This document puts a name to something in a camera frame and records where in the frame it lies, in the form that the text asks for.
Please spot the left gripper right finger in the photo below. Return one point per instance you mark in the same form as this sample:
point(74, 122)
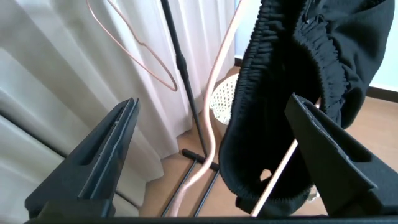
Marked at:
point(335, 161)

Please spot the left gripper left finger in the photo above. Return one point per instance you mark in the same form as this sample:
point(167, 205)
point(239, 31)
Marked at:
point(102, 161)

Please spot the pink clothes hanger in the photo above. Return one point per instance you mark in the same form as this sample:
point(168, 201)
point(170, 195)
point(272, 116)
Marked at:
point(175, 89)
point(209, 124)

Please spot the black clothes rack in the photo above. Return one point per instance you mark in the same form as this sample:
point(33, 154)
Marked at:
point(182, 65)

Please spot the white laundry basket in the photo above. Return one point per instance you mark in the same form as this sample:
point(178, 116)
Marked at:
point(224, 99)

